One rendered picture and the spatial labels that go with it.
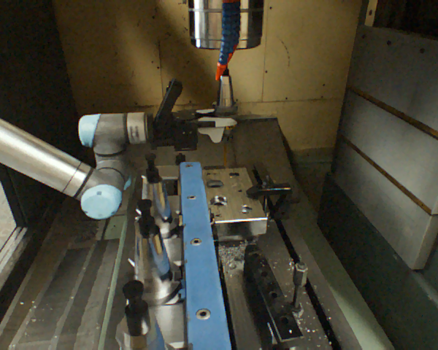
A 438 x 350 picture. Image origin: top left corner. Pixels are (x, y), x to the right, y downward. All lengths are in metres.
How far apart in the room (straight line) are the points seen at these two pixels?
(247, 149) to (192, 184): 1.25
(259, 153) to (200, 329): 1.49
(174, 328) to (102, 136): 0.55
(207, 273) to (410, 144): 0.66
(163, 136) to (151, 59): 1.02
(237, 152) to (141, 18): 0.79
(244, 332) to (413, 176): 0.53
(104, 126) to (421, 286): 0.85
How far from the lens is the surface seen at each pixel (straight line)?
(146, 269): 0.38
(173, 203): 0.54
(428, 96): 0.88
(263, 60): 1.88
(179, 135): 0.81
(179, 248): 0.46
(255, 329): 0.77
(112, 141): 0.83
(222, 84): 0.81
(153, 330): 0.29
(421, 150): 0.91
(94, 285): 1.12
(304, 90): 1.99
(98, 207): 0.74
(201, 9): 0.74
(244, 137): 1.86
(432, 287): 1.01
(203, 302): 0.38
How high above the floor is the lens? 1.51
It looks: 29 degrees down
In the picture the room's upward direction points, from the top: straight up
